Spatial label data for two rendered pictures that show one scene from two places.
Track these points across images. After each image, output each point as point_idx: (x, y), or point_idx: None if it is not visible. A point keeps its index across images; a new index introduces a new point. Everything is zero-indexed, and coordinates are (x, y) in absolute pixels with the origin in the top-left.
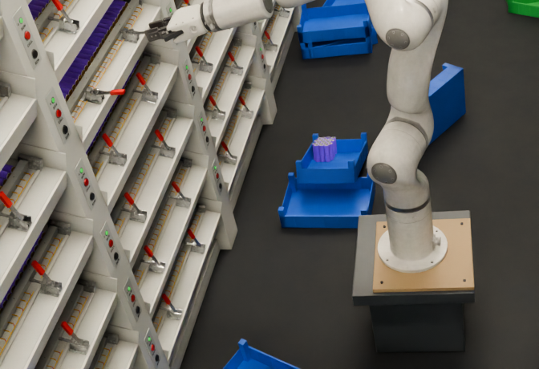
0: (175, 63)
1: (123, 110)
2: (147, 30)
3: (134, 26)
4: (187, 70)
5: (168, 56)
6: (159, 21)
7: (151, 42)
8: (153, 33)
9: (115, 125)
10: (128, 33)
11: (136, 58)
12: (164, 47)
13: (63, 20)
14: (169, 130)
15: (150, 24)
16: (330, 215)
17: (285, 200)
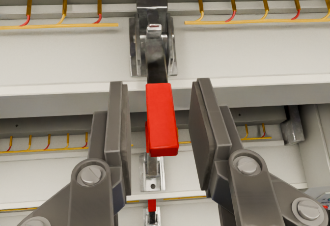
0: (308, 180)
1: (83, 133)
2: (117, 91)
3: (246, 30)
4: (327, 201)
5: (312, 158)
6: (212, 131)
7: (321, 103)
8: (89, 141)
9: (25, 136)
10: (138, 22)
11: (105, 107)
12: (324, 141)
13: None
14: (208, 201)
15: (194, 88)
16: None
17: None
